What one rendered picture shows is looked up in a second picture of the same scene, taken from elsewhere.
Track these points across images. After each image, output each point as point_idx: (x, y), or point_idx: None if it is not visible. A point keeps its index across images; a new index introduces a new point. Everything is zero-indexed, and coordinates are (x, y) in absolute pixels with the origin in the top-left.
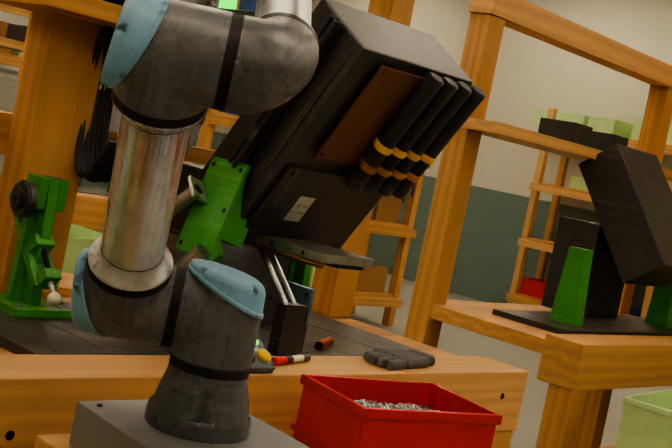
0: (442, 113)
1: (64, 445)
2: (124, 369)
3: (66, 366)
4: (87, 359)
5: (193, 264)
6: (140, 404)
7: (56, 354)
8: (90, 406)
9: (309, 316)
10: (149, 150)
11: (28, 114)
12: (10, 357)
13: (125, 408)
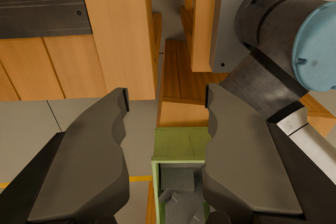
0: None
1: (209, 66)
2: None
3: (122, 27)
4: None
5: (316, 91)
6: (226, 37)
7: (87, 16)
8: (222, 70)
9: None
10: None
11: None
12: (107, 57)
13: (229, 51)
